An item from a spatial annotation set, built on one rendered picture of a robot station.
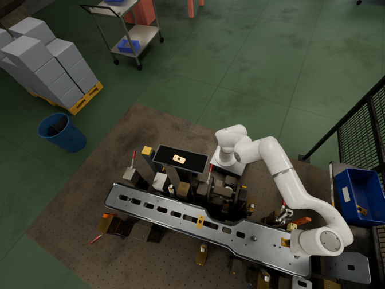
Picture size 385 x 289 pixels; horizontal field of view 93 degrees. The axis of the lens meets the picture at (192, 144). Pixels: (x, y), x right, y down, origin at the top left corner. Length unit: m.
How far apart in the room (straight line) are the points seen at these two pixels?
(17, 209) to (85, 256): 1.75
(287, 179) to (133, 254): 1.29
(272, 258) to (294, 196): 0.62
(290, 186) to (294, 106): 2.59
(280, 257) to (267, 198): 0.52
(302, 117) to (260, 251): 2.31
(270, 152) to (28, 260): 2.85
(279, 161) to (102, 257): 1.48
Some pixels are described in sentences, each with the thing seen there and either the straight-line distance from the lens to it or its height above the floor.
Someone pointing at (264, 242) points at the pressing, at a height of 1.00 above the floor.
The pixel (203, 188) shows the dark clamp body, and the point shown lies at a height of 1.08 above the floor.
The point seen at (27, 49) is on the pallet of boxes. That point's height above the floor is 1.09.
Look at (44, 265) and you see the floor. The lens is 2.95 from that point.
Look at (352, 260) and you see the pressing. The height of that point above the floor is 1.24.
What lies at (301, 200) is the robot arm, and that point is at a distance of 0.80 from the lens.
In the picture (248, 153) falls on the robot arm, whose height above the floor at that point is 1.47.
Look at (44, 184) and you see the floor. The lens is 3.30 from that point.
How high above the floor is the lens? 2.29
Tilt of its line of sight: 59 degrees down
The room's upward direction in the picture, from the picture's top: 9 degrees counter-clockwise
